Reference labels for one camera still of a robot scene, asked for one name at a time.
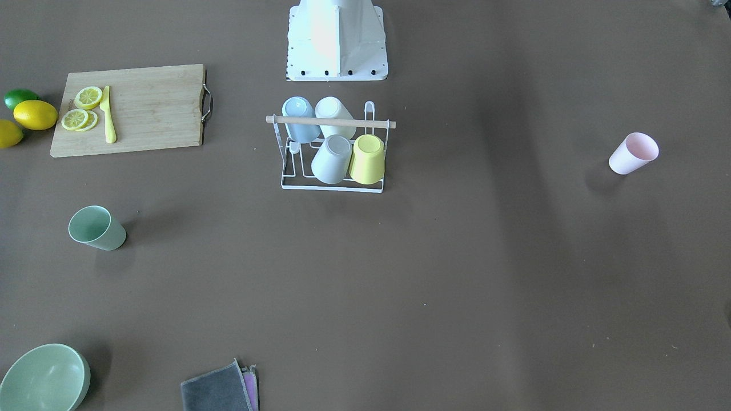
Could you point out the green cup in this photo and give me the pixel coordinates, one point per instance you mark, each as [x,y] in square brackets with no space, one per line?
[95,226]

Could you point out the pink cup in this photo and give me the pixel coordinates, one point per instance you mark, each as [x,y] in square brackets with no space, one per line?
[636,150]

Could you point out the yellow cup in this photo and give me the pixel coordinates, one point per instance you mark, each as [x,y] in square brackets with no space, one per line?
[368,160]

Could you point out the grey cup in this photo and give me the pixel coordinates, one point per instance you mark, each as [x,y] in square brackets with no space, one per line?
[331,163]

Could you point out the white cup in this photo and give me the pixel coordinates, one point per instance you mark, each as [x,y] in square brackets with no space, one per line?
[331,107]

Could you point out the light blue cup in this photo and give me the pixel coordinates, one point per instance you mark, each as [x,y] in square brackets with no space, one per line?
[300,107]

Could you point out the purple cloth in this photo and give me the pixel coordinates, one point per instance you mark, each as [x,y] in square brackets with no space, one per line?
[250,379]

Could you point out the wooden cutting board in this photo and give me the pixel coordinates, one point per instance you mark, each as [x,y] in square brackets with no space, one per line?
[152,108]

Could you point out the grey cloth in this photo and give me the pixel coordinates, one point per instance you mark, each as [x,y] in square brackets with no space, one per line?
[221,389]

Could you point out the yellow plastic knife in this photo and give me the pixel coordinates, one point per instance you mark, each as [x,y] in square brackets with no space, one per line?
[105,106]

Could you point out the lemon slice hidden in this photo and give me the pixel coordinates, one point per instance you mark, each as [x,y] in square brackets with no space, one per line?
[90,123]

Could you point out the lemon slice upper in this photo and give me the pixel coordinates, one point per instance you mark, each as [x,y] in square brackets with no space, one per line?
[88,98]

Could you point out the lemon slice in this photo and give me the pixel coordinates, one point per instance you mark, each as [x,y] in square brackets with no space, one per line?
[88,98]
[75,119]

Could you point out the lemon slice lower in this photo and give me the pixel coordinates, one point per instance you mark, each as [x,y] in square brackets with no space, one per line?
[75,119]

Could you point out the yellow lemon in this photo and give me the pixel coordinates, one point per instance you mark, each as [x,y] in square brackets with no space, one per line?
[35,114]
[10,133]

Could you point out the green bowl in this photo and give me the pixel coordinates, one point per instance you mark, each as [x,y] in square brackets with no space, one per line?
[50,377]

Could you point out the green lime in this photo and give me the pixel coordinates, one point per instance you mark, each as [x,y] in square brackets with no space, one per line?
[17,95]

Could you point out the white wire cup holder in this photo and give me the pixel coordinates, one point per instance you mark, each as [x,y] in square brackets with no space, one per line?
[296,158]

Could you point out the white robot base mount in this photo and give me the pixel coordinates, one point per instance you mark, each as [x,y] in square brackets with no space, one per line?
[336,41]

